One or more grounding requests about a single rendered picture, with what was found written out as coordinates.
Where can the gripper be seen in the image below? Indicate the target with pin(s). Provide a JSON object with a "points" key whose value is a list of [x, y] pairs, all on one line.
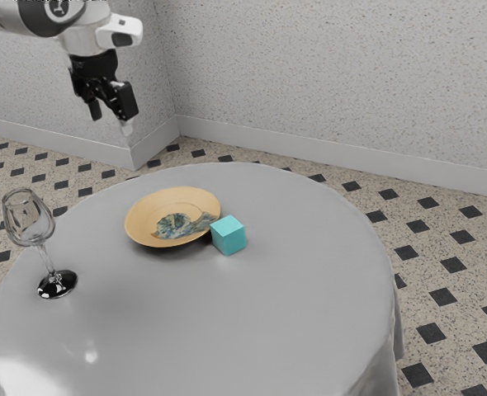
{"points": [[95, 66]]}

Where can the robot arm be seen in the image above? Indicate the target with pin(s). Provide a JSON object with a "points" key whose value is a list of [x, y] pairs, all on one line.
{"points": [[41, 16]]}

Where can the tan plate with blue pattern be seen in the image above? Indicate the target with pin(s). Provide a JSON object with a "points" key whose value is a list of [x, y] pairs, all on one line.
{"points": [[161, 214]]}

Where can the clear wine glass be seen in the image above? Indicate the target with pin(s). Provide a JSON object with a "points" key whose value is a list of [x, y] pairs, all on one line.
{"points": [[29, 227]]}

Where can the teal cube block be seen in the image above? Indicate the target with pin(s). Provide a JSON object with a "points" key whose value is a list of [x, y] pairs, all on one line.
{"points": [[229, 235]]}

